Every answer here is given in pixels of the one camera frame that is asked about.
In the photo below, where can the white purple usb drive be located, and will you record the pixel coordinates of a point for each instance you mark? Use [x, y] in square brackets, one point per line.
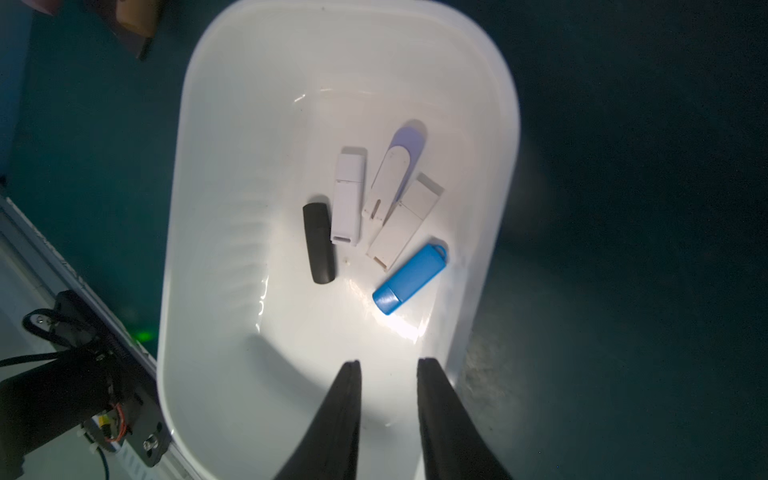
[398, 163]

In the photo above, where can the white oval storage box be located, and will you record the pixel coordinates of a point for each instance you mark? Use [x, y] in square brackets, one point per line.
[249, 344]

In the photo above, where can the black usb flash drive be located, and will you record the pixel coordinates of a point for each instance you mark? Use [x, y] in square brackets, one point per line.
[320, 249]

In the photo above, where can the white capped usb drive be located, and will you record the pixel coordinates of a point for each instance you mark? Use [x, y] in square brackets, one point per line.
[347, 201]

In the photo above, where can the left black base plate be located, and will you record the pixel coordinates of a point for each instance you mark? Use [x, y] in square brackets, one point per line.
[135, 387]

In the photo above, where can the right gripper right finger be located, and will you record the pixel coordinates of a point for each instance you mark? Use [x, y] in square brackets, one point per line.
[451, 445]

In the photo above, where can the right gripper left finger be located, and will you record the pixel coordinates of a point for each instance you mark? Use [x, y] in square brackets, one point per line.
[330, 446]

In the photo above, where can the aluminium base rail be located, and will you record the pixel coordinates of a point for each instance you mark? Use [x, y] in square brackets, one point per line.
[33, 333]

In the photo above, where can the blue usb flash drive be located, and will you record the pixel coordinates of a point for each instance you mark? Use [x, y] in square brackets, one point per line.
[408, 280]

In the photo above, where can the white rectangular usb drive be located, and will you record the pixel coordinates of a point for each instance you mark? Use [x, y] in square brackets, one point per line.
[409, 213]

